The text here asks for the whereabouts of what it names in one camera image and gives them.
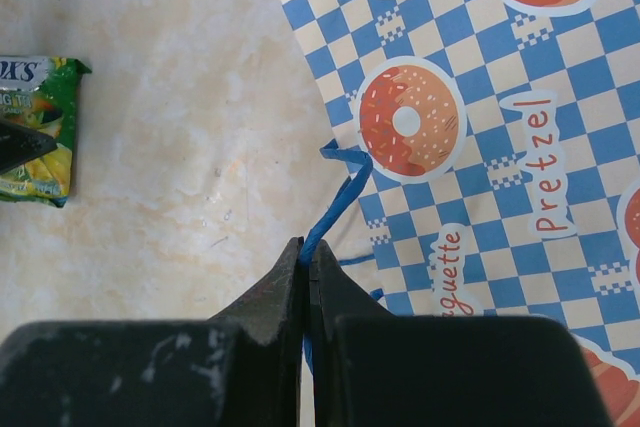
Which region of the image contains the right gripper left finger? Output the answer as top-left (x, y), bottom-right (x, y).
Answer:
top-left (1, 238), bottom-right (304, 426)

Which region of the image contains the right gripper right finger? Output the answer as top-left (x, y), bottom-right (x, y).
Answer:
top-left (308, 242), bottom-right (611, 426)

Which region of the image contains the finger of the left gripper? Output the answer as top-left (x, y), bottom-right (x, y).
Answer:
top-left (0, 119), bottom-right (57, 173)

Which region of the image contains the green candy bag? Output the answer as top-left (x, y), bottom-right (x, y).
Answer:
top-left (1, 56), bottom-right (91, 208)

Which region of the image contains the blue checkered paper bag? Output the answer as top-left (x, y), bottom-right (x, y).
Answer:
top-left (280, 0), bottom-right (639, 426)

